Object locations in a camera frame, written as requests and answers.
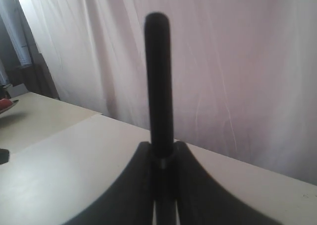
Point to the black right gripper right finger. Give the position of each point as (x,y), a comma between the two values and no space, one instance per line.
(201,200)

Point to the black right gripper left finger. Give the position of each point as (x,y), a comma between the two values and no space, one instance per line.
(129,200)

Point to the black paintbrush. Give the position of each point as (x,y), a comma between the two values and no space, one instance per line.
(158,64)

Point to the dark object at edge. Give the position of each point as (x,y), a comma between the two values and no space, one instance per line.
(4,156)

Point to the white backdrop curtain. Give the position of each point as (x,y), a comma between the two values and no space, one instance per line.
(244,71)

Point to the red object on table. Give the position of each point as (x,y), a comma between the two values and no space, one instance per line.
(6,104)

